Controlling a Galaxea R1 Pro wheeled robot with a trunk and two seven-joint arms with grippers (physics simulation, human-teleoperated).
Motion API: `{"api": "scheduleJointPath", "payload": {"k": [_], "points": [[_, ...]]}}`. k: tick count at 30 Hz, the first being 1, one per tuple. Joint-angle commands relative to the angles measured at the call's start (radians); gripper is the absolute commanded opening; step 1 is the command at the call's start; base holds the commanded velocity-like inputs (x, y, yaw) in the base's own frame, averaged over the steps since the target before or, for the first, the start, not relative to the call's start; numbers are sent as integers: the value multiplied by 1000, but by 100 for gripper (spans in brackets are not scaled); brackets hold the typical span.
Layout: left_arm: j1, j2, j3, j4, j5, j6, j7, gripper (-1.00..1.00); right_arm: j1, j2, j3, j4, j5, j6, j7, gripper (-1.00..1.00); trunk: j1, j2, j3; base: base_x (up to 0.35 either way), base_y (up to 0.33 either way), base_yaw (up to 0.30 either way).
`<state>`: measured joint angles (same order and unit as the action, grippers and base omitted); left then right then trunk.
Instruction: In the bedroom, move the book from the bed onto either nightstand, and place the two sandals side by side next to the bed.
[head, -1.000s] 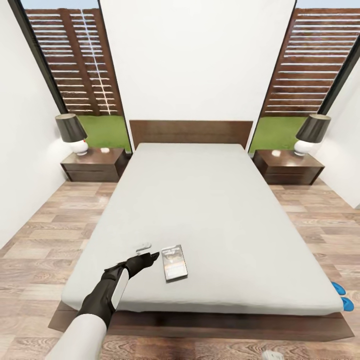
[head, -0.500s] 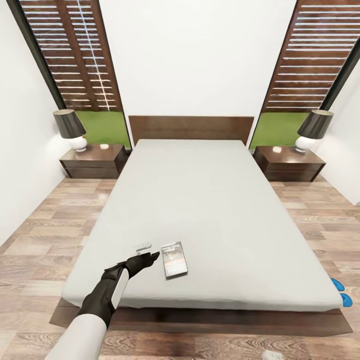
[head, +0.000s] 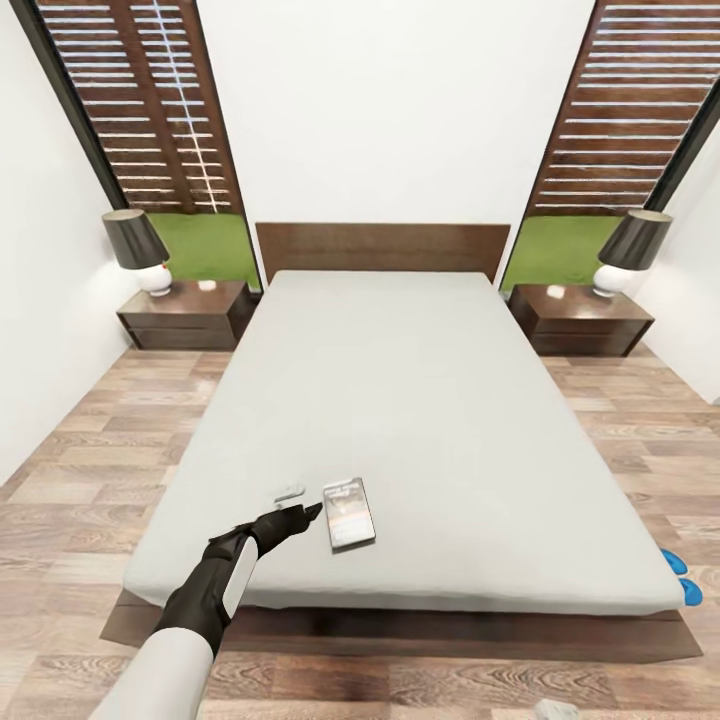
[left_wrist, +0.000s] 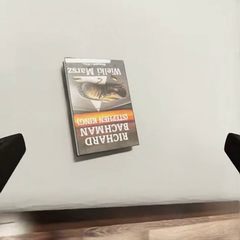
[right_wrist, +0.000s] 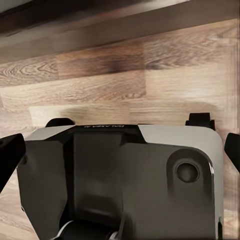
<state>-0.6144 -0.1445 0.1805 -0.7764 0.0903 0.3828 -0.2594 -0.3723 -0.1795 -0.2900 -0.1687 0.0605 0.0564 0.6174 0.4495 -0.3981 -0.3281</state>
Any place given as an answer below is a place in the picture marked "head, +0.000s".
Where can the bed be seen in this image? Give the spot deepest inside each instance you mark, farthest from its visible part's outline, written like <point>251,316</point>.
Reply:
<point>382,351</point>

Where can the hardback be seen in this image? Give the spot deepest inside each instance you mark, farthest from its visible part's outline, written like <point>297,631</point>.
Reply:
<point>349,516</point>

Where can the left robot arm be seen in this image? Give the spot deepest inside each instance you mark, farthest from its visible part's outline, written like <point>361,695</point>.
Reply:
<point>167,678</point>

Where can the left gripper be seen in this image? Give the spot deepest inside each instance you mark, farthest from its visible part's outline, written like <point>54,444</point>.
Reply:
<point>291,521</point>

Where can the sandal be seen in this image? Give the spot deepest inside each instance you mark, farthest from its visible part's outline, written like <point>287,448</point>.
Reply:
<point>676,563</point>
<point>693,594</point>

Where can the nightstand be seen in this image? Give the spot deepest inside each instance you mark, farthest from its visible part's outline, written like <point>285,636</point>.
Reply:
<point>574,321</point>
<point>197,316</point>

